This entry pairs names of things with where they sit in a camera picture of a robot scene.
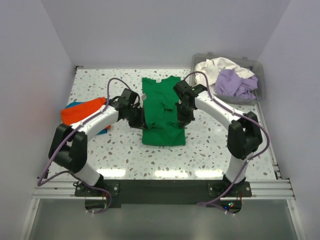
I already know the folded blue t shirt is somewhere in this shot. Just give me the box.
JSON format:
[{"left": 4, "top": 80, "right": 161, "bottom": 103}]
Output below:
[{"left": 65, "top": 101, "right": 111, "bottom": 136}]

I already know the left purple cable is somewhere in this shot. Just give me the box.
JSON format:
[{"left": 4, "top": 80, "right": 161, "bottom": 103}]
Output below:
[{"left": 36, "top": 77, "right": 131, "bottom": 215}]

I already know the lavender crumpled t shirt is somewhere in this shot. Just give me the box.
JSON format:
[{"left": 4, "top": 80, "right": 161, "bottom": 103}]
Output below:
[{"left": 213, "top": 69, "right": 258, "bottom": 100}]

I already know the folded orange t shirt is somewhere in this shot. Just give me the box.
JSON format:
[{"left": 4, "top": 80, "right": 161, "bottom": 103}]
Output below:
[{"left": 60, "top": 97, "right": 107, "bottom": 126}]

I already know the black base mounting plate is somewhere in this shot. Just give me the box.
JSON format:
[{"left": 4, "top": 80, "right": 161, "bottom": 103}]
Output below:
[{"left": 73, "top": 179, "right": 252, "bottom": 213}]

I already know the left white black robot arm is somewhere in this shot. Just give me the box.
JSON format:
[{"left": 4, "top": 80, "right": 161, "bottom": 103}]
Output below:
[{"left": 48, "top": 88, "right": 148, "bottom": 189}]

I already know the clear plastic bin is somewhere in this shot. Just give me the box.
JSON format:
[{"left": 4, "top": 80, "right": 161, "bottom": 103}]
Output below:
[{"left": 191, "top": 53, "right": 265, "bottom": 105}]

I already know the white crumpled t shirt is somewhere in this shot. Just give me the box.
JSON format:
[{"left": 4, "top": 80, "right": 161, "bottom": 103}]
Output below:
[{"left": 195, "top": 57, "right": 255, "bottom": 86}]

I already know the aluminium frame rail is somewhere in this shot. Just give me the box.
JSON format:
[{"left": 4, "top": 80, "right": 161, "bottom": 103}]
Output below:
[{"left": 31, "top": 178, "right": 296, "bottom": 200}]

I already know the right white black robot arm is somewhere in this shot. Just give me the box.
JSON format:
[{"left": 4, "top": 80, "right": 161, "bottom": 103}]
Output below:
[{"left": 173, "top": 80, "right": 263, "bottom": 184}]

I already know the green t shirt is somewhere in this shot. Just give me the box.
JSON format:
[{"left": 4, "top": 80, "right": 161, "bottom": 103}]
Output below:
[{"left": 142, "top": 76, "right": 186, "bottom": 147}]

